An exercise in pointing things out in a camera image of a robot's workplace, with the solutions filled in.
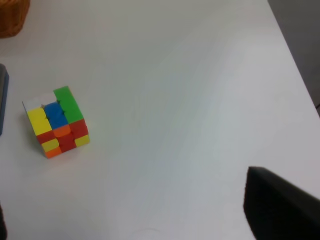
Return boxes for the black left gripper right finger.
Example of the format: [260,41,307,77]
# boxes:
[243,166,320,240]

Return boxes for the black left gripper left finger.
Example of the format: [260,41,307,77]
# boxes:
[0,206,6,240]

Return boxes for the orange woven plastic basket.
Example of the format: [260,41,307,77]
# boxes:
[0,0,31,39]

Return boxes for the colourful puzzle cube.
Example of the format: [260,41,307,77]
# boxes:
[22,86,90,159]

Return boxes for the grey whiteboard eraser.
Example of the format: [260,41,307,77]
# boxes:
[0,63,10,135]

